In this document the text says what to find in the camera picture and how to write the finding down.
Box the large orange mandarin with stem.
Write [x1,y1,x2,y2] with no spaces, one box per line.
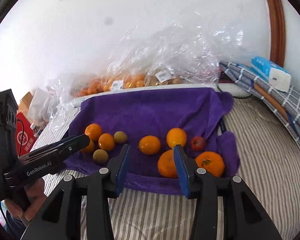
[195,151,225,177]

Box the greenish brown small fruit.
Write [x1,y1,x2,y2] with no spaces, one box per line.
[93,149,109,164]

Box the small orange kumquat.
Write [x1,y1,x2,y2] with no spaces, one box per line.
[139,135,161,155]
[81,140,95,154]

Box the round orange kumquat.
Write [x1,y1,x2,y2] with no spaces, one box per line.
[98,133,115,151]

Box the oval orange kumquat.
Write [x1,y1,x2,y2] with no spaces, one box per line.
[166,127,187,148]

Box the person's left hand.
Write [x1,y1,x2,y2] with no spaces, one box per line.
[4,178,47,221]

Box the red paper bag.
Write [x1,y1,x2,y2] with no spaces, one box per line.
[15,112,37,157]

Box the striped bed cover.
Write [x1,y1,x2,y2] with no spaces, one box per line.
[29,97,300,240]

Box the white plastic bag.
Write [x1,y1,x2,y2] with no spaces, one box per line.
[27,88,58,129]

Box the cardboard box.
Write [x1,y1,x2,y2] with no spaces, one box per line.
[17,92,33,117]

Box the small red fruit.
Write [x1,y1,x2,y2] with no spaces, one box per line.
[190,136,206,152]

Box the orange kumquat on towel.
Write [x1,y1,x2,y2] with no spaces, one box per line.
[84,123,102,141]

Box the blue grey checked cloth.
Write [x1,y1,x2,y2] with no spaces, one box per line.
[219,61,300,148]

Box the purple towel covered tray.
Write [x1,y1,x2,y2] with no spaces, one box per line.
[69,88,239,195]

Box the blue white tissue pack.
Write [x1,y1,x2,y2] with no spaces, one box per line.
[251,56,292,92]

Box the clear plastic bag of fruit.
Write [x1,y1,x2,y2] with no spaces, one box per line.
[48,12,244,101]

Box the brown wooden frame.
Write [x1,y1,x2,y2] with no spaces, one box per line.
[267,0,286,67]

